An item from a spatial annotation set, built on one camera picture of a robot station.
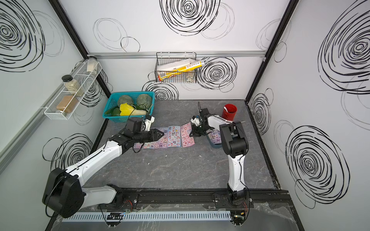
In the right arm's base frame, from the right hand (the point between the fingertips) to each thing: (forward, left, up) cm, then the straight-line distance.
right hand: (191, 135), depth 98 cm
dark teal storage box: (-7, -16, -1) cm, 18 cm away
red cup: (+16, -27, +7) cm, 32 cm away
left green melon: (+23, +50, +11) cm, 57 cm away
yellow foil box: (+21, +18, +32) cm, 43 cm away
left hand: (-9, +17, +15) cm, 24 cm away
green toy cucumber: (+14, +56, +7) cm, 58 cm away
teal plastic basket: (+23, +62, +7) cm, 66 cm away
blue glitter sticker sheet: (-5, +19, -2) cm, 20 cm away
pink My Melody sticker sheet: (-4, +3, -1) cm, 5 cm away
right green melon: (+22, +36, +10) cm, 43 cm away
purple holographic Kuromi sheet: (0, -17, -2) cm, 17 cm away
